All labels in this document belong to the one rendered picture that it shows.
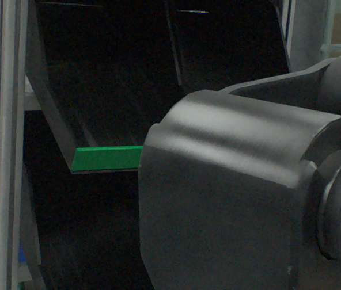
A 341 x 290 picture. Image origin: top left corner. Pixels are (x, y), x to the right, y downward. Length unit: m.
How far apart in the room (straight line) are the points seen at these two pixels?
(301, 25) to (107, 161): 1.12
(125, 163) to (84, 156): 0.04
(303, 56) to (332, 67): 1.34
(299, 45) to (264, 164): 1.43
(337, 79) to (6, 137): 0.39
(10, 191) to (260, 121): 0.45
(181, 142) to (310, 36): 1.43
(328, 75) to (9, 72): 0.37
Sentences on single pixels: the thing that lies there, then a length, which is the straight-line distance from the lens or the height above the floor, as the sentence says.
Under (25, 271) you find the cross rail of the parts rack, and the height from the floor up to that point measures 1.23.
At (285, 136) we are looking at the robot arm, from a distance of 0.23.
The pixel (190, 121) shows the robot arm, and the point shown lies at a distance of 0.25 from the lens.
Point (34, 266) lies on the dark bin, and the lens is 0.67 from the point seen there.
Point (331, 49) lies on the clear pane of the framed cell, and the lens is 1.77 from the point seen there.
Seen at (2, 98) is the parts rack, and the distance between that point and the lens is 0.64.
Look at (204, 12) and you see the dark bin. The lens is 0.91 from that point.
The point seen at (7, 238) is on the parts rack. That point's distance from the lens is 0.67.
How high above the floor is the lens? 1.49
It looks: 12 degrees down
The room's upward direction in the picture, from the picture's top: 5 degrees clockwise
